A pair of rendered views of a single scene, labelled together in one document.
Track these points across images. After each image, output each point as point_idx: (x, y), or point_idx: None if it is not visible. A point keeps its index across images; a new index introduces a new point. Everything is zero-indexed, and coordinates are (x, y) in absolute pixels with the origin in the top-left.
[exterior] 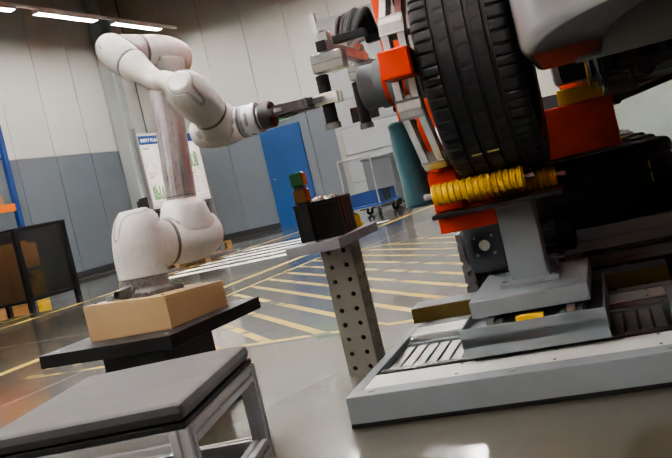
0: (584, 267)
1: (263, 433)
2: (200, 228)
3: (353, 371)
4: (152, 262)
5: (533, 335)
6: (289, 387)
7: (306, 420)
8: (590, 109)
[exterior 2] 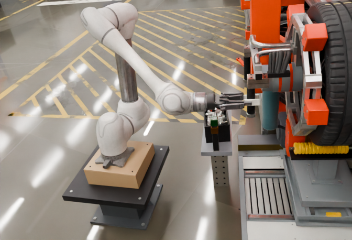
0: (348, 171)
1: None
2: (142, 118)
3: (215, 184)
4: (121, 146)
5: (332, 222)
6: (183, 187)
7: (210, 237)
8: None
